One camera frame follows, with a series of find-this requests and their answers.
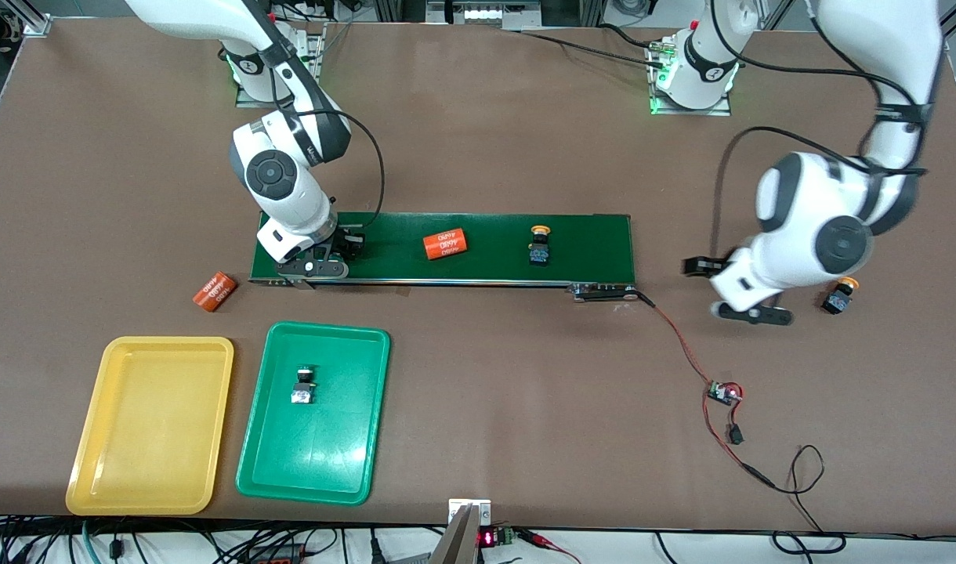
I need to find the orange canister white print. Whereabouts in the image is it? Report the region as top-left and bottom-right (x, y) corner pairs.
(193, 271), (237, 313)
(422, 227), (469, 261)

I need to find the green push button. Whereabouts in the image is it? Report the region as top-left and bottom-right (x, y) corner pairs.
(290, 363), (319, 406)

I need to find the green conveyor belt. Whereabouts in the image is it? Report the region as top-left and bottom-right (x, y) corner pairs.
(248, 210), (642, 303)

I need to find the green plastic tray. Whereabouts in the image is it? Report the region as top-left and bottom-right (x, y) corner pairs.
(235, 321), (391, 506)

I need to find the yellow plastic tray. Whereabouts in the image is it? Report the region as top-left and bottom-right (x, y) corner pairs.
(65, 336), (235, 516)

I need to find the red black power strip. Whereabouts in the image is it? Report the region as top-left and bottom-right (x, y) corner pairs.
(247, 544), (306, 564)

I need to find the red clip lead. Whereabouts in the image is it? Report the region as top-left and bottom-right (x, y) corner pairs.
(517, 530), (582, 564)

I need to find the aluminium profile corner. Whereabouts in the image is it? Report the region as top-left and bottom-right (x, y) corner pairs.
(8, 0), (53, 36)

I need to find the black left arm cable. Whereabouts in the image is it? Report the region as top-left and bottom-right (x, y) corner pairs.
(709, 0), (929, 255)

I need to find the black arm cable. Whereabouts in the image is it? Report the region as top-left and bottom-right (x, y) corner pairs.
(709, 0), (929, 255)
(270, 47), (386, 232)

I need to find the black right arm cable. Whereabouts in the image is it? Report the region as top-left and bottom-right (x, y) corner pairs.
(270, 47), (386, 232)

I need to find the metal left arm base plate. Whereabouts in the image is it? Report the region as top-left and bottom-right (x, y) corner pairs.
(646, 39), (733, 117)

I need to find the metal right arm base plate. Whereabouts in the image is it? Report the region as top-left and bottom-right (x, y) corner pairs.
(235, 22), (326, 109)

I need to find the red black wire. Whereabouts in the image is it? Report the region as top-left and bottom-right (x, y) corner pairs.
(631, 288), (778, 490)

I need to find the thin black cable loop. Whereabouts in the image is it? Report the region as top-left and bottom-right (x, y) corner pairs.
(772, 445), (847, 553)

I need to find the long black table cable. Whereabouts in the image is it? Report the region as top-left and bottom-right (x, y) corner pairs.
(517, 22), (667, 67)

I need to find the aluminium frame structure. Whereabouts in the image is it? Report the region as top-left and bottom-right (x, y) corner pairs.
(372, 0), (608, 28)

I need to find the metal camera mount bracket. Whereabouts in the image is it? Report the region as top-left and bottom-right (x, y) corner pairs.
(447, 499), (493, 564)

